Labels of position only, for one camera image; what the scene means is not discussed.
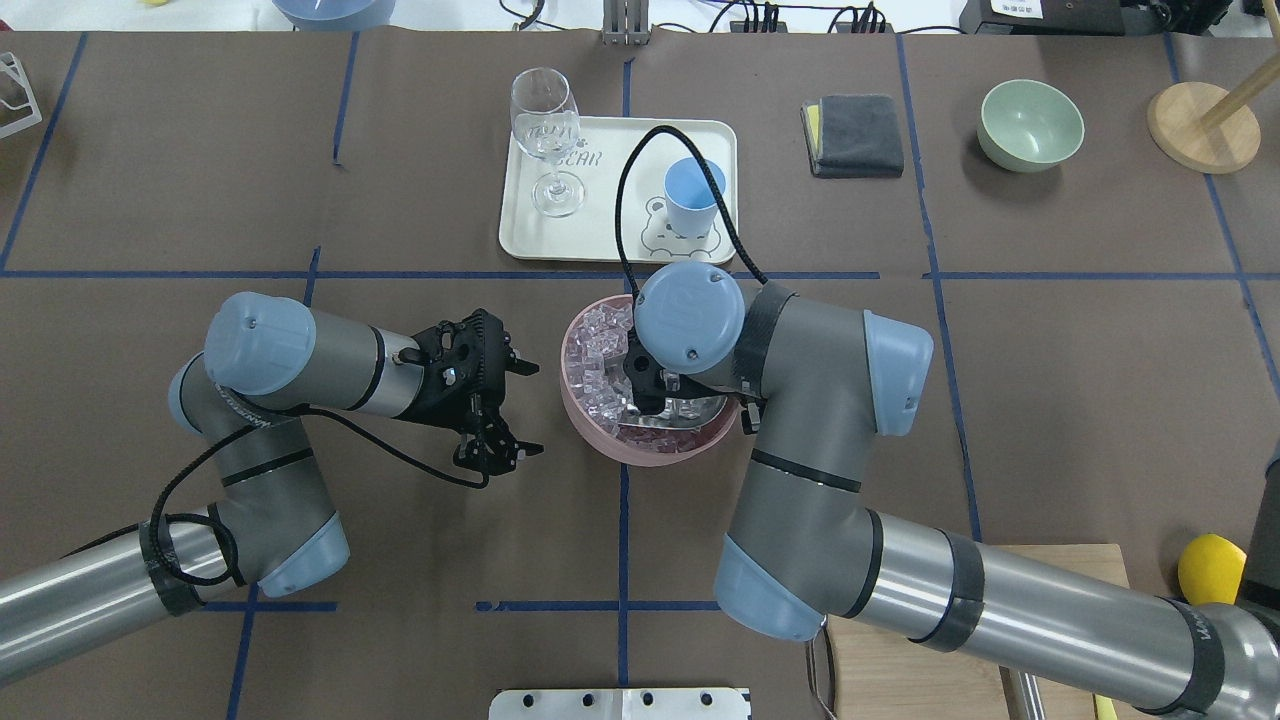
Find yellow lemon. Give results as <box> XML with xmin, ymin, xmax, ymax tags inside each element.
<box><xmin>1178</xmin><ymin>533</ymin><xmax>1247</xmax><ymax>605</ymax></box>

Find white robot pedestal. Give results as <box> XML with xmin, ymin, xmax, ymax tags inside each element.
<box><xmin>488</xmin><ymin>687</ymin><xmax>753</xmax><ymax>719</ymax></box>

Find clear ice cubes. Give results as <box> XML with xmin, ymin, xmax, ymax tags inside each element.
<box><xmin>566</xmin><ymin>304</ymin><xmax>733</xmax><ymax>447</ymax></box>

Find yellow plastic knife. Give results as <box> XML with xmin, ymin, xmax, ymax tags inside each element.
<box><xmin>1092</xmin><ymin>694</ymin><xmax>1119</xmax><ymax>720</ymax></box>

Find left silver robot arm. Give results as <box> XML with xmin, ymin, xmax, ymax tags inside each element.
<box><xmin>1</xmin><ymin>292</ymin><xmax>541</xmax><ymax>683</ymax></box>

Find white wire cup rack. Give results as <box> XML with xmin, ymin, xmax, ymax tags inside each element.
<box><xmin>1</xmin><ymin>53</ymin><xmax>44</xmax><ymax>138</ymax></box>

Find aluminium frame post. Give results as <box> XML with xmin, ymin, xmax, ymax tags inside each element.
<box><xmin>602</xmin><ymin>0</ymin><xmax>652</xmax><ymax>46</ymax></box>

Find cream bear tray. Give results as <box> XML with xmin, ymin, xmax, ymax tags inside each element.
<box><xmin>497</xmin><ymin>117</ymin><xmax>735</xmax><ymax>265</ymax></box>

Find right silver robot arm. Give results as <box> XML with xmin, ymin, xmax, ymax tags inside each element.
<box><xmin>772</xmin><ymin>272</ymin><xmax>1277</xmax><ymax>594</ymax></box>

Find pink bowl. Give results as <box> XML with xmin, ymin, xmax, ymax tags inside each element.
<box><xmin>558</xmin><ymin>293</ymin><xmax>742</xmax><ymax>468</ymax></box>

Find green bowl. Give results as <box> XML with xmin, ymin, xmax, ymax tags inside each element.
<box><xmin>978</xmin><ymin>79</ymin><xmax>1085</xmax><ymax>173</ymax></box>

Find metal rod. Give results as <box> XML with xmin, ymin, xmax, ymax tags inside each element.
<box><xmin>1001</xmin><ymin>667</ymin><xmax>1047</xmax><ymax>719</ymax></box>

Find wooden mug tree stand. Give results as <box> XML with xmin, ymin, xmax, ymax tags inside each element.
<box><xmin>1146</xmin><ymin>1</ymin><xmax>1277</xmax><ymax>176</ymax></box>

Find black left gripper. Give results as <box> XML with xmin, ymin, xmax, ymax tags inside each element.
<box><xmin>396</xmin><ymin>309</ymin><xmax>545</xmax><ymax>473</ymax></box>

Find blue bowl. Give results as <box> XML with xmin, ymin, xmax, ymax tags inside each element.
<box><xmin>271</xmin><ymin>0</ymin><xmax>397</xmax><ymax>32</ymax></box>

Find clear wine glass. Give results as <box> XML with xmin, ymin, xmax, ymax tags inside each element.
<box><xmin>509</xmin><ymin>67</ymin><xmax>585</xmax><ymax>218</ymax></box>

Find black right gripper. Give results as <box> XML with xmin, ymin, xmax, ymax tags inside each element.
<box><xmin>623</xmin><ymin>332</ymin><xmax>669</xmax><ymax>416</ymax></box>

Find metal ice scoop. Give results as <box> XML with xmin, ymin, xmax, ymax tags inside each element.
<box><xmin>620</xmin><ymin>396</ymin><xmax>727</xmax><ymax>430</ymax></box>

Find light blue cup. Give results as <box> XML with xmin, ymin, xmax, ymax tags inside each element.
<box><xmin>663</xmin><ymin>158</ymin><xmax>727</xmax><ymax>240</ymax></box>

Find wooden cutting board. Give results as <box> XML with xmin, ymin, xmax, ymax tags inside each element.
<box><xmin>828</xmin><ymin>544</ymin><xmax>1130</xmax><ymax>719</ymax></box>

